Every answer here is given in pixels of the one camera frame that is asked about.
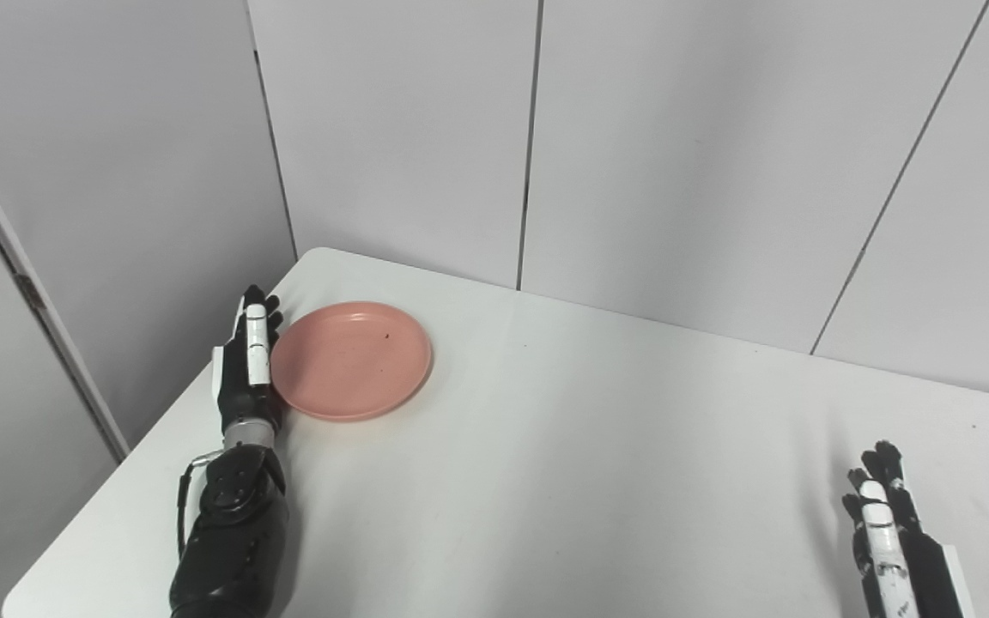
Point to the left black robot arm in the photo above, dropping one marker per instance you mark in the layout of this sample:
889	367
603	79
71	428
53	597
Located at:
235	524

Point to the pink round plate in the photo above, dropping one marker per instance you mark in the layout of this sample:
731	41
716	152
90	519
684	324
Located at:
351	360

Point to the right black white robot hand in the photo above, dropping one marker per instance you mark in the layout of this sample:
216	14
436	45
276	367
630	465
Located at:
894	541

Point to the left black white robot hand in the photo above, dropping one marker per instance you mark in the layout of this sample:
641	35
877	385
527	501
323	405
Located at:
245	360

